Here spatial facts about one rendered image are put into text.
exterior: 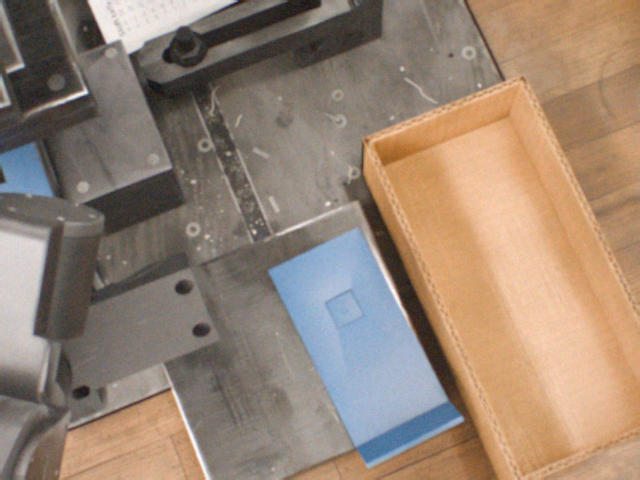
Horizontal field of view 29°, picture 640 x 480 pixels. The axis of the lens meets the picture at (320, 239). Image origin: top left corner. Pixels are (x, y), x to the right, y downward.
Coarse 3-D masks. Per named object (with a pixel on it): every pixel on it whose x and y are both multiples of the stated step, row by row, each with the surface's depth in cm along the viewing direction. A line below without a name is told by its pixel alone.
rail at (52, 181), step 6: (36, 144) 80; (42, 144) 80; (36, 150) 80; (42, 150) 80; (42, 156) 80; (48, 156) 81; (42, 162) 80; (48, 162) 80; (48, 168) 80; (48, 174) 80; (54, 174) 80; (48, 180) 80; (54, 180) 80; (54, 186) 80; (54, 192) 79; (60, 192) 79
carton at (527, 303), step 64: (448, 128) 86; (512, 128) 89; (384, 192) 82; (448, 192) 88; (512, 192) 88; (576, 192) 81; (448, 256) 87; (512, 256) 86; (576, 256) 86; (448, 320) 79; (512, 320) 85; (576, 320) 85; (512, 384) 84; (576, 384) 84; (512, 448) 83; (576, 448) 83
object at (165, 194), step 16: (144, 96) 85; (176, 176) 83; (128, 192) 81; (144, 192) 83; (160, 192) 84; (176, 192) 85; (96, 208) 82; (112, 208) 83; (128, 208) 84; (144, 208) 86; (160, 208) 87; (112, 224) 86; (128, 224) 87
